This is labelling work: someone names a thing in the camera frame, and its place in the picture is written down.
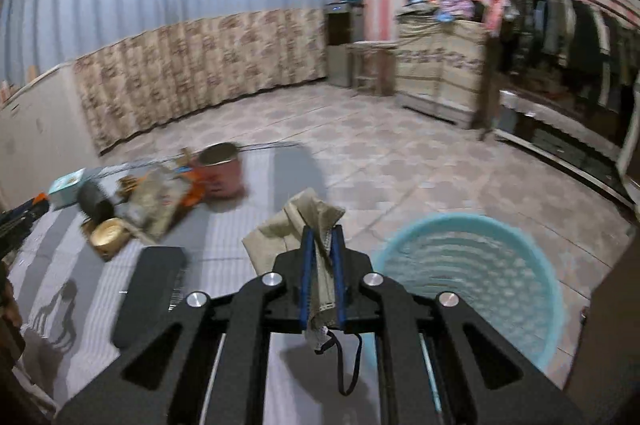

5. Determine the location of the black can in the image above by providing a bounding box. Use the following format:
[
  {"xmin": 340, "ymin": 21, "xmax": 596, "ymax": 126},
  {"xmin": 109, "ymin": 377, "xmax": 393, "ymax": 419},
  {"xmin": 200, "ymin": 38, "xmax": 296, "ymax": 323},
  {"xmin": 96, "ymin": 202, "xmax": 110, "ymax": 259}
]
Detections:
[{"xmin": 77, "ymin": 180, "xmax": 117, "ymax": 226}]

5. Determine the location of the cloth-covered cabinet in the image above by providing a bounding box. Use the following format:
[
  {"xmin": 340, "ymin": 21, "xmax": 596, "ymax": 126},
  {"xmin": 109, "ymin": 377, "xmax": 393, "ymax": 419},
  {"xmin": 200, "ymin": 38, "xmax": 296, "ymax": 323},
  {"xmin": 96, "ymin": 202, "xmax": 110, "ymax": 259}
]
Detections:
[{"xmin": 395, "ymin": 12, "xmax": 491, "ymax": 130}]

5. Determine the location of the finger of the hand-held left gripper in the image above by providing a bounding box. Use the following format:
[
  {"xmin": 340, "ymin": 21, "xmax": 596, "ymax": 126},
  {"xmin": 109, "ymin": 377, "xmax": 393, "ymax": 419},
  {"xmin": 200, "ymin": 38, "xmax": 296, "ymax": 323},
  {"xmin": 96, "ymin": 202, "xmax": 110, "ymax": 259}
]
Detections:
[{"xmin": 0, "ymin": 198, "xmax": 51, "ymax": 258}]

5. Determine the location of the round gold tin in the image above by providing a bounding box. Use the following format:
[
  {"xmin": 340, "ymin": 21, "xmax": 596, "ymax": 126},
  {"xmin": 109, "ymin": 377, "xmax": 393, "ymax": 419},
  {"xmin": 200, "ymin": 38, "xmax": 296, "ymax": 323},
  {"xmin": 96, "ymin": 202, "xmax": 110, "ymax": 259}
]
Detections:
[{"xmin": 90, "ymin": 217, "xmax": 133, "ymax": 262}]

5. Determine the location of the row of hanging clothes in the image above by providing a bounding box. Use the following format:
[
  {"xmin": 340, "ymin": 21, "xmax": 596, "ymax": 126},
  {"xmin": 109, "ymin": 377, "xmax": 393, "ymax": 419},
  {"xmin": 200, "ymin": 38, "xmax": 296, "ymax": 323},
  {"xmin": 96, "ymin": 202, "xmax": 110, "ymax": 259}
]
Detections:
[{"xmin": 500, "ymin": 0, "xmax": 640, "ymax": 106}]

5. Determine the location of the pink hanging bag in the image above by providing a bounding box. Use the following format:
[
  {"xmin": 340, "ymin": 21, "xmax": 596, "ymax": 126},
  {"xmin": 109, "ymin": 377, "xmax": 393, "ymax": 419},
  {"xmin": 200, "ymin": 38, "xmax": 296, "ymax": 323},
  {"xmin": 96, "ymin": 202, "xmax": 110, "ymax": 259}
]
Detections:
[{"xmin": 485, "ymin": 0, "xmax": 507, "ymax": 37}]

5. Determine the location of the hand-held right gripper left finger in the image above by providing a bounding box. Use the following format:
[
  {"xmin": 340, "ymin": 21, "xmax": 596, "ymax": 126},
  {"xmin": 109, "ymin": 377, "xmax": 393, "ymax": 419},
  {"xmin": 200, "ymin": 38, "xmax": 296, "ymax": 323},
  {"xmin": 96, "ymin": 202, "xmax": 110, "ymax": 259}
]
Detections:
[{"xmin": 55, "ymin": 225, "xmax": 321, "ymax": 425}]

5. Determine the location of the light blue plastic basket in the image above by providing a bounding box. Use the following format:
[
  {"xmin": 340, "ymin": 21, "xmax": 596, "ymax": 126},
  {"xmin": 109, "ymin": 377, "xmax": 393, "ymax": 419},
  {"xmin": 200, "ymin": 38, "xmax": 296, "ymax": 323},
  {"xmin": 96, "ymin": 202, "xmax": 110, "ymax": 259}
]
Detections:
[{"xmin": 372, "ymin": 212, "xmax": 566, "ymax": 386}]

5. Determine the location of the small teal box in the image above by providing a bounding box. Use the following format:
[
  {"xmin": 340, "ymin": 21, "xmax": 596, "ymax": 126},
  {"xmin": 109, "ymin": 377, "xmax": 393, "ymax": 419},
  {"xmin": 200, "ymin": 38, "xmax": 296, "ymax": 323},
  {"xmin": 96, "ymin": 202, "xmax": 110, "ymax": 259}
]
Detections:
[{"xmin": 49, "ymin": 168, "xmax": 86, "ymax": 211}]

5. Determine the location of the dark brown furniture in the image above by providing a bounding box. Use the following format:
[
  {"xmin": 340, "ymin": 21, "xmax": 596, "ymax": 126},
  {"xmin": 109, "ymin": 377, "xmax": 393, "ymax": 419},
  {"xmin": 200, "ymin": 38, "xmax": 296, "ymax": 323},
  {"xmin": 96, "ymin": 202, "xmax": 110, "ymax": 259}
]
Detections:
[{"xmin": 562, "ymin": 250, "xmax": 640, "ymax": 425}]

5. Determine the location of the pink metal cup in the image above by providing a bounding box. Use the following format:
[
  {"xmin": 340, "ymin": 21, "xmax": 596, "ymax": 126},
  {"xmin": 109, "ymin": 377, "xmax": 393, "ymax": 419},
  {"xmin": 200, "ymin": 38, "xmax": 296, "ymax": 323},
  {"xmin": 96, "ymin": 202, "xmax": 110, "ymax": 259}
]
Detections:
[{"xmin": 194, "ymin": 142, "xmax": 247, "ymax": 200}]

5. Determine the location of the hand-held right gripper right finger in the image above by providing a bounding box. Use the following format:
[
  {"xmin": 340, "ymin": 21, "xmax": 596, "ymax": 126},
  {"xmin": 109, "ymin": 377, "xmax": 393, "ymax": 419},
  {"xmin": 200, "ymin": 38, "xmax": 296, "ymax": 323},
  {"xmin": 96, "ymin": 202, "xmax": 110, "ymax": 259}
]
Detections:
[{"xmin": 330, "ymin": 225, "xmax": 586, "ymax": 425}]

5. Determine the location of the low bench with lace cloth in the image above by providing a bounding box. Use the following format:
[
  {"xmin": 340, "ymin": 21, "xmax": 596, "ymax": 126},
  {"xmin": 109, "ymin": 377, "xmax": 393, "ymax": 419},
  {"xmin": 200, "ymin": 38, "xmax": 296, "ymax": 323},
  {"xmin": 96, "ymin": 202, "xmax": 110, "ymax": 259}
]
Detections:
[{"xmin": 492, "ymin": 88, "xmax": 640, "ymax": 216}]

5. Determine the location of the orange wrapper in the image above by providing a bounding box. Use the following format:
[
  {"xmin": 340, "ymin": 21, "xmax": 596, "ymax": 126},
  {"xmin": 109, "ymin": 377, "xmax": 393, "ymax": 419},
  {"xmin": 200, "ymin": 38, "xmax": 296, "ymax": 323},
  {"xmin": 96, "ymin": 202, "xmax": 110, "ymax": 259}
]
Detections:
[{"xmin": 172, "ymin": 165, "xmax": 207, "ymax": 211}]

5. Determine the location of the small metal side table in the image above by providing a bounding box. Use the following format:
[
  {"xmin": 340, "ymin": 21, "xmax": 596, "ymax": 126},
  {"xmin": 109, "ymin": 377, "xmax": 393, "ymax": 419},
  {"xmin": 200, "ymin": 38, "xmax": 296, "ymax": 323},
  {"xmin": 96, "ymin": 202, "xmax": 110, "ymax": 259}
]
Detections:
[{"xmin": 346, "ymin": 40, "xmax": 398, "ymax": 97}]

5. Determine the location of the grey striped blanket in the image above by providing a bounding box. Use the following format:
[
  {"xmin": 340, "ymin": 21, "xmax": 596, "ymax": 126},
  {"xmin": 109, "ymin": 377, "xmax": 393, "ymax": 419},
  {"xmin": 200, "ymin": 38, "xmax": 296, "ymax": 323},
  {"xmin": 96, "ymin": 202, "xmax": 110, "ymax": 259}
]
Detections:
[{"xmin": 0, "ymin": 142, "xmax": 401, "ymax": 425}]

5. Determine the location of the grey water dispenser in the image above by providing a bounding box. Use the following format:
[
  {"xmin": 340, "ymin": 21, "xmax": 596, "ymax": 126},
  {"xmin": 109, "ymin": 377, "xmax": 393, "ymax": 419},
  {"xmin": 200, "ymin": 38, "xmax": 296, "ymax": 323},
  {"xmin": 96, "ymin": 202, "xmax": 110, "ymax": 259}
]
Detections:
[{"xmin": 322, "ymin": 1, "xmax": 366, "ymax": 88}]

